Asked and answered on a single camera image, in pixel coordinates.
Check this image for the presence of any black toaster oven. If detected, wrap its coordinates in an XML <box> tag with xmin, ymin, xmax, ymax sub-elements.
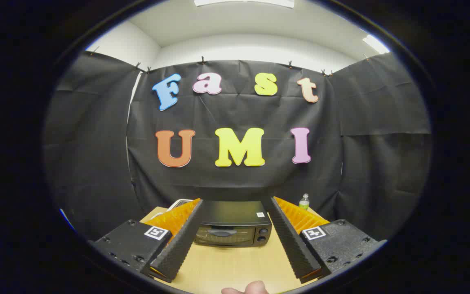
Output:
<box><xmin>193</xmin><ymin>200</ymin><xmax>278</xmax><ymax>247</ymax></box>

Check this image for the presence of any ceiling light panel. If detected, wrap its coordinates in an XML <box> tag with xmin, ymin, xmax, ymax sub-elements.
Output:
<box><xmin>363</xmin><ymin>35</ymin><xmax>390</xmax><ymax>54</ymax></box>
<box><xmin>194</xmin><ymin>0</ymin><xmax>295</xmax><ymax>9</ymax></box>

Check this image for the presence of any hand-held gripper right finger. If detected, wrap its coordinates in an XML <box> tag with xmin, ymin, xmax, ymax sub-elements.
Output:
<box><xmin>268</xmin><ymin>196</ymin><xmax>387</xmax><ymax>284</ymax></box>

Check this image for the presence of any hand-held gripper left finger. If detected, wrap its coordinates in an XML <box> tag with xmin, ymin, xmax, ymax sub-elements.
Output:
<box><xmin>89</xmin><ymin>198</ymin><xmax>204</xmax><ymax>283</ymax></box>

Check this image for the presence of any white pop-up toaster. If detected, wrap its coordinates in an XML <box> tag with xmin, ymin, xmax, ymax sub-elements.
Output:
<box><xmin>166</xmin><ymin>199</ymin><xmax>195</xmax><ymax>211</ymax></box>

